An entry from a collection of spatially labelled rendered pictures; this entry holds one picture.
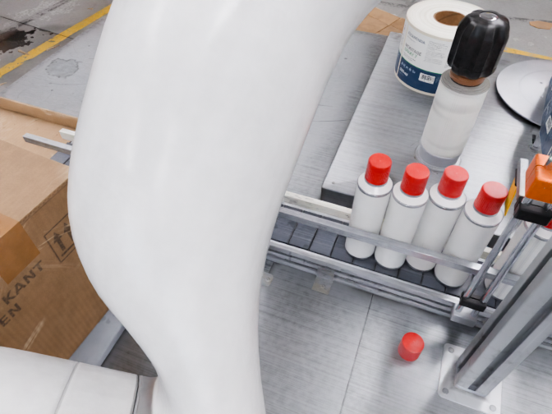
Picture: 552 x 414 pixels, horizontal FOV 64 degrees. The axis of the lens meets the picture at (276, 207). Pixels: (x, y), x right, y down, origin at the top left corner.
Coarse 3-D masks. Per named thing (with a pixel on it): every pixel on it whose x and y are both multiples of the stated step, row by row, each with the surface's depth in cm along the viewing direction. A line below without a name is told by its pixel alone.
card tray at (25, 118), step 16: (0, 112) 110; (16, 112) 110; (32, 112) 107; (48, 112) 105; (0, 128) 106; (16, 128) 106; (32, 128) 106; (48, 128) 106; (64, 128) 106; (16, 144) 102; (32, 144) 102
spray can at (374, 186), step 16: (368, 160) 62; (384, 160) 62; (368, 176) 63; (384, 176) 62; (368, 192) 64; (384, 192) 63; (352, 208) 69; (368, 208) 66; (384, 208) 66; (352, 224) 71; (368, 224) 68; (352, 240) 73; (352, 256) 75; (368, 256) 75
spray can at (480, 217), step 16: (480, 192) 59; (496, 192) 58; (464, 208) 62; (480, 208) 59; (496, 208) 58; (464, 224) 62; (480, 224) 60; (496, 224) 60; (448, 240) 67; (464, 240) 63; (480, 240) 62; (464, 256) 65; (480, 256) 66; (448, 272) 69; (464, 272) 68
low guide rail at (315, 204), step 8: (64, 136) 93; (72, 136) 92; (288, 192) 81; (288, 200) 81; (296, 200) 80; (304, 200) 80; (312, 200) 80; (320, 200) 80; (312, 208) 80; (320, 208) 79; (328, 208) 79; (336, 208) 78; (344, 208) 78; (336, 216) 79; (344, 216) 79; (488, 248) 73
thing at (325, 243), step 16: (64, 160) 92; (288, 208) 83; (288, 224) 80; (304, 224) 80; (288, 240) 78; (304, 240) 78; (320, 240) 78; (336, 240) 79; (336, 256) 76; (384, 272) 74; (400, 272) 74; (416, 272) 74; (432, 272) 74; (432, 288) 72; (448, 288) 72; (464, 288) 72; (480, 288) 72; (496, 304) 70
